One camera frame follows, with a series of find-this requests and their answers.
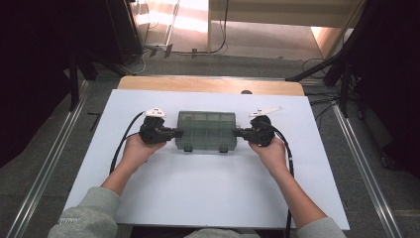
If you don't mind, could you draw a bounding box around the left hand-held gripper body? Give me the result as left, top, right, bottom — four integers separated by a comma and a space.
138, 107, 167, 146

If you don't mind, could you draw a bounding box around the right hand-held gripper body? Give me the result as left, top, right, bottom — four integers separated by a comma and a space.
247, 106, 284, 148

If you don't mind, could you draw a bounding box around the grey clear compartment box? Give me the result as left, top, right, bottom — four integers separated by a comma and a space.
174, 110, 242, 154

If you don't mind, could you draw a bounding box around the person's left hand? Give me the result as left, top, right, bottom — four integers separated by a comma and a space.
120, 133, 167, 174

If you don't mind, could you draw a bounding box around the person's right hand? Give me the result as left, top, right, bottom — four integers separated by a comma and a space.
248, 137, 292, 181

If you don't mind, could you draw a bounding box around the black metal stand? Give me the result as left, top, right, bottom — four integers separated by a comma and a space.
285, 49, 356, 118
65, 46, 127, 112

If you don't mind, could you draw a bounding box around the person's grey sweatshirt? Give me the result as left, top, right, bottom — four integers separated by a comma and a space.
48, 186, 348, 238

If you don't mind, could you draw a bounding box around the metal stand leg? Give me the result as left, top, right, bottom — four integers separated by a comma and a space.
162, 0, 181, 60

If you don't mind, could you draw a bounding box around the light wooden furniture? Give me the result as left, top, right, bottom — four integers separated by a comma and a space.
207, 0, 366, 53

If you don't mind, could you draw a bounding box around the dark curtain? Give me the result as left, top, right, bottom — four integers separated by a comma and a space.
0, 0, 143, 168
343, 0, 420, 179

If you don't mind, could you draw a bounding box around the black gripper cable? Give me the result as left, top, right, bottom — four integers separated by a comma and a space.
109, 111, 147, 176
271, 127, 296, 238

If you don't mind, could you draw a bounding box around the white floor cable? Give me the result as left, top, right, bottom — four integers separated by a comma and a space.
120, 49, 149, 76

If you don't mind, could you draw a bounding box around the bundle of black cables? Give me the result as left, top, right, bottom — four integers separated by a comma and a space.
305, 90, 345, 130

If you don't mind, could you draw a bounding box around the looped black floor cable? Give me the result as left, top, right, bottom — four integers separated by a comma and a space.
301, 58, 328, 72

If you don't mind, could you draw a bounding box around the long black floor cable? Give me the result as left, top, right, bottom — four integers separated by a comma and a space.
171, 0, 231, 56

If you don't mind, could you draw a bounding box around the metal floor rail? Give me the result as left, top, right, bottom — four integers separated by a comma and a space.
331, 104, 404, 238
5, 79, 92, 238

